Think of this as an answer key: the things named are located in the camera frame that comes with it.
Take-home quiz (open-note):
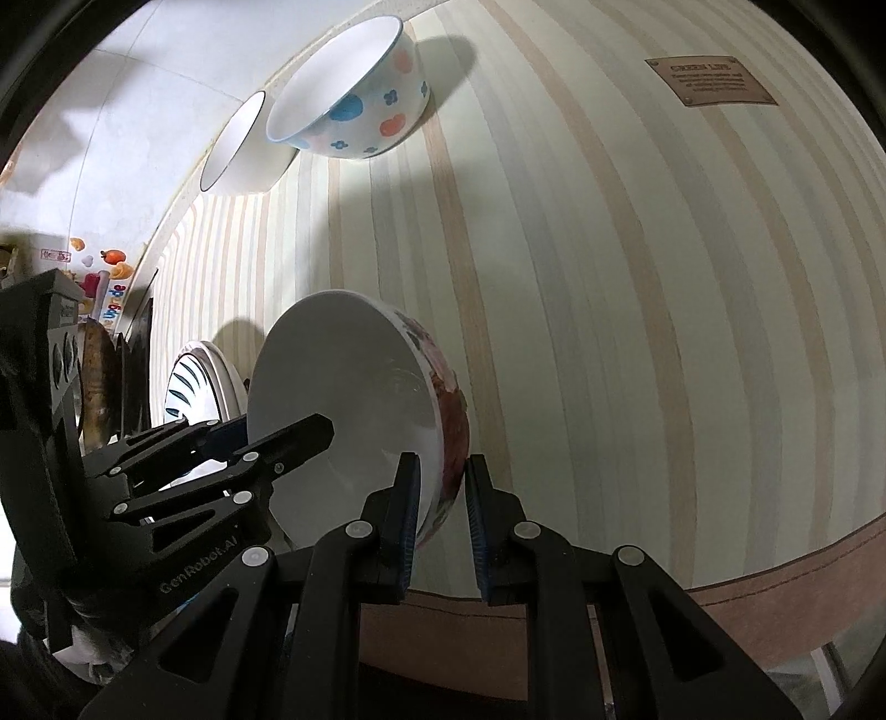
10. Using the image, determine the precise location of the white plate under patterned plate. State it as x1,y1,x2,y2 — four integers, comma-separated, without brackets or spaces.
176,341,248,423

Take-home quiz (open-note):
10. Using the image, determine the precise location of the colourful cartoon wall sticker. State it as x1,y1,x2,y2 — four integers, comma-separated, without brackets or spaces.
34,235,135,330

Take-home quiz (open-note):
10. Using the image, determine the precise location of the white bowl blue floral pattern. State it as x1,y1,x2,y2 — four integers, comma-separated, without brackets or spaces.
266,15,431,159

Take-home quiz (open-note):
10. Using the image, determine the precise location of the plate with blue leaf pattern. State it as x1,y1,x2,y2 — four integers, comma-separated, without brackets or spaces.
161,352,222,424

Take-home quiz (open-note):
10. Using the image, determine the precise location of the brown label patch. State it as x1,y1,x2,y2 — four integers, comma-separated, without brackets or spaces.
646,55,776,108

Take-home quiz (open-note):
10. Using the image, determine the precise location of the white bowl red floral outside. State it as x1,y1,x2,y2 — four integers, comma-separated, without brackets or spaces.
246,290,470,548

